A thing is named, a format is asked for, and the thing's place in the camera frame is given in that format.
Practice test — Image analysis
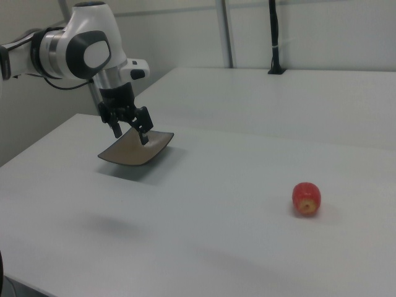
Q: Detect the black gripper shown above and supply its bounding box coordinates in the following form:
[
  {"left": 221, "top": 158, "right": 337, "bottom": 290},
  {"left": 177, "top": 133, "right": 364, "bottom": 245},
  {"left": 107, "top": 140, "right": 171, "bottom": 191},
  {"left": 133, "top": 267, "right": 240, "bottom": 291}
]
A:
[{"left": 98, "top": 82, "right": 155, "bottom": 146}]

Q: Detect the red apple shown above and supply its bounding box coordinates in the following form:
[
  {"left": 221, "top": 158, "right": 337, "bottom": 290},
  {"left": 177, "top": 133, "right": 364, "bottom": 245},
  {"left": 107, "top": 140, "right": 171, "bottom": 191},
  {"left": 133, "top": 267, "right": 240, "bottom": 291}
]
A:
[{"left": 292, "top": 181, "right": 322, "bottom": 216}]

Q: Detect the black pole with base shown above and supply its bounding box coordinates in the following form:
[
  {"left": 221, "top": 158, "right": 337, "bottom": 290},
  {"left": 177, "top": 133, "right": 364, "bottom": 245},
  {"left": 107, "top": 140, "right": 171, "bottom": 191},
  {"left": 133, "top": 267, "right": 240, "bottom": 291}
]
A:
[{"left": 267, "top": 0, "right": 287, "bottom": 75}]

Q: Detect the square brown ceramic plate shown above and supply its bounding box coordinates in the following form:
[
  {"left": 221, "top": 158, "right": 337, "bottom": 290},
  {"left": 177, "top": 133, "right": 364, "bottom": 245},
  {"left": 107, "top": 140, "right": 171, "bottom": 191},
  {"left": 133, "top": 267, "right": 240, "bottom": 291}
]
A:
[{"left": 97, "top": 128, "right": 174, "bottom": 166}]

